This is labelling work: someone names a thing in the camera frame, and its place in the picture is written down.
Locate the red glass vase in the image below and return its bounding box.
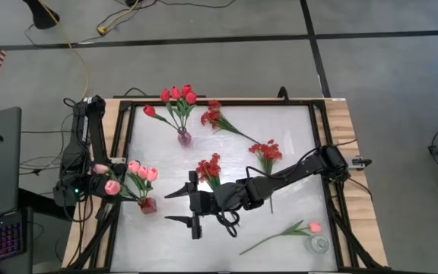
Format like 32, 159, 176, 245
138, 196, 158, 215

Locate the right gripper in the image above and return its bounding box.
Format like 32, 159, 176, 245
164, 170, 226, 240

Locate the long yellow cable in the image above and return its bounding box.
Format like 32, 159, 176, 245
37, 0, 90, 100

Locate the black aluminium table frame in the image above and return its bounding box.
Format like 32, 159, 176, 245
62, 97, 389, 274

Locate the long green stem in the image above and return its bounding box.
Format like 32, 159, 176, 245
127, 160, 148, 201

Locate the purple glass vase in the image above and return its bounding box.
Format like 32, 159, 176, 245
176, 128, 193, 148

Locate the clear glass vase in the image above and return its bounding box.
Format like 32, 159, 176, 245
304, 234, 330, 255

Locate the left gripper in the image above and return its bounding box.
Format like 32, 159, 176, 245
81, 163, 140, 202

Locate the red blossom artificial bunch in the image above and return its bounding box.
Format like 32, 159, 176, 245
195, 152, 223, 191
248, 139, 284, 214
199, 99, 261, 145

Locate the yellow plug cable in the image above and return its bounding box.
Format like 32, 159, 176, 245
96, 0, 141, 37

